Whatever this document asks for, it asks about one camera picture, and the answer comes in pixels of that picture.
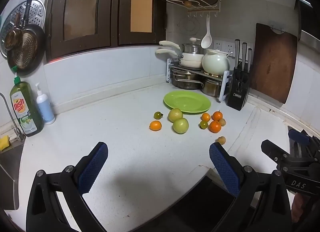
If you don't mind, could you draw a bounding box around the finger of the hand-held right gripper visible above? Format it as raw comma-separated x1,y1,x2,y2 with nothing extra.
287,129,320,158
261,139,320,167

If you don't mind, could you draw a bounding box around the small copper pan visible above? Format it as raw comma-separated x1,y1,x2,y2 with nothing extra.
4,12,23,51

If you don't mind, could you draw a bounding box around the green plate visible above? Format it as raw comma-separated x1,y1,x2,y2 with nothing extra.
163,91,212,114

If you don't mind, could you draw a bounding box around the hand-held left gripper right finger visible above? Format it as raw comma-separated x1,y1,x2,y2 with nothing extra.
209,142,293,232

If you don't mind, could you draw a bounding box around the white pan with cream handle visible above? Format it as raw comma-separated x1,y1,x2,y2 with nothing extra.
159,40,203,61
155,49,203,69

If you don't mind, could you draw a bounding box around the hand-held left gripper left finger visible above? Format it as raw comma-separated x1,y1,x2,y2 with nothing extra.
26,142,109,232

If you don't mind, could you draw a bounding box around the white pump bottle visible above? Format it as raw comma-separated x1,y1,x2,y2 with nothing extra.
35,82,56,125

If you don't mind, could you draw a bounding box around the green dish soap bottle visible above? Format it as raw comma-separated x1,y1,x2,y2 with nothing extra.
9,66,45,138

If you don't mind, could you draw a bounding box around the small steel pot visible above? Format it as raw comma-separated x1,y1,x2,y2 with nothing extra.
202,77,223,98

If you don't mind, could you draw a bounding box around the large green round fruit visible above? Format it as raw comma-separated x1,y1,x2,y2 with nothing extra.
172,118,189,134

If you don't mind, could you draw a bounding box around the steel sink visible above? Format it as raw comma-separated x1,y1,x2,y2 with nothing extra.
0,142,24,211

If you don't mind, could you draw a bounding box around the black knife block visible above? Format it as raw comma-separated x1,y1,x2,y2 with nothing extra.
226,68,251,111

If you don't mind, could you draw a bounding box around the copper strainer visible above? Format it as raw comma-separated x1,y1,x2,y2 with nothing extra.
14,31,38,70

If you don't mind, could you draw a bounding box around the dark brown wooden window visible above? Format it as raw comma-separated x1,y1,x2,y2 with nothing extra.
45,0,167,61

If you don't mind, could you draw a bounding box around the metal faucet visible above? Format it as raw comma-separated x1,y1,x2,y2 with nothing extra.
0,93,25,145

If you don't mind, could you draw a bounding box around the yellow sponge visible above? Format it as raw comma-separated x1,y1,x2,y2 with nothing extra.
0,135,10,151

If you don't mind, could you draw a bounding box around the dark range hood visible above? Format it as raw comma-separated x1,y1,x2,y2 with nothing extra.
296,0,320,48

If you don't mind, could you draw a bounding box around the large steel pot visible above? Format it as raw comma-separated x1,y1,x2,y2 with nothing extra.
172,71,204,90

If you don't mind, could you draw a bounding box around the perforated metal steamer tray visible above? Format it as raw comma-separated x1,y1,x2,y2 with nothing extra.
0,0,47,59

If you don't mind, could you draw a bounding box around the metal pot rack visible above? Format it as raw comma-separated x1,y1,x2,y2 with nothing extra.
166,58,234,103

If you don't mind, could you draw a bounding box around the large yellow round fruit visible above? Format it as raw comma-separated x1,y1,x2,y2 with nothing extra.
168,108,183,123

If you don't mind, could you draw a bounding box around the brown wooden cutting board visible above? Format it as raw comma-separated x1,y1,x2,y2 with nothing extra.
250,23,298,104

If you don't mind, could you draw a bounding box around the steel pot with lid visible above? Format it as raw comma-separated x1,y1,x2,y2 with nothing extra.
182,37,202,55

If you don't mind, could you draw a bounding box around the white ladle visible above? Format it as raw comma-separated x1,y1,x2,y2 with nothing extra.
201,15,213,49

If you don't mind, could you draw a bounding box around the black frying pan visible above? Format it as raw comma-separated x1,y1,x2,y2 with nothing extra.
7,0,47,77

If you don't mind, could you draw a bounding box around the white ceramic pot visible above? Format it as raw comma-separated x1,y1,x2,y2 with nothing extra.
202,49,234,75

